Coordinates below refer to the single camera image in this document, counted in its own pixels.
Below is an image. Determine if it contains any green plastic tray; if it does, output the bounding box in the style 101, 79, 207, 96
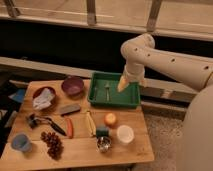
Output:
88, 72, 140, 109

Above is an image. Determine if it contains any orange carrot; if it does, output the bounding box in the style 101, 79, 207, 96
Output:
66, 118, 73, 138

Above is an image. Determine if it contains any metal knife in tray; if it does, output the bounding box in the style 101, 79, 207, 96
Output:
93, 86, 98, 100

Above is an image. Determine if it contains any purple bowl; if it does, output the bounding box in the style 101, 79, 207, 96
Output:
61, 76, 84, 96

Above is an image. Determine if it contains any orange fruit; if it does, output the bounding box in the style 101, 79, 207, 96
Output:
104, 113, 117, 126

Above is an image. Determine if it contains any white crumpled cloth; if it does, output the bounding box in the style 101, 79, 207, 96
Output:
32, 87, 55, 111

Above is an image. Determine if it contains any grey sponge block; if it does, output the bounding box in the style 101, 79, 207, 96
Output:
59, 104, 81, 116

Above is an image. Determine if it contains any blue object beside table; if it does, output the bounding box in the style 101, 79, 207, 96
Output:
9, 89, 26, 103

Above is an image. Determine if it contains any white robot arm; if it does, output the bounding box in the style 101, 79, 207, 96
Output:
117, 33, 213, 171

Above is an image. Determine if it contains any dark red grape bunch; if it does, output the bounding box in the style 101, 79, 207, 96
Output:
40, 132, 63, 160

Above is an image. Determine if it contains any green block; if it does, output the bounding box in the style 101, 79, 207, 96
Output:
96, 126, 109, 137

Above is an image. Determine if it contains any metal fork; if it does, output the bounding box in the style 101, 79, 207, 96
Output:
105, 82, 110, 101

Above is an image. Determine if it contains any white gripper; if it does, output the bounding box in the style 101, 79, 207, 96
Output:
117, 66, 145, 92

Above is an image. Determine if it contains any blue plastic cup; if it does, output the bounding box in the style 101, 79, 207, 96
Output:
11, 133, 32, 152

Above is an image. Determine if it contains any white plastic cup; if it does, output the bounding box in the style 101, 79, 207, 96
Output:
116, 125, 134, 145

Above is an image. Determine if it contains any black handled tool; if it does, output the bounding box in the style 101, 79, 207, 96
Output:
26, 114, 66, 136

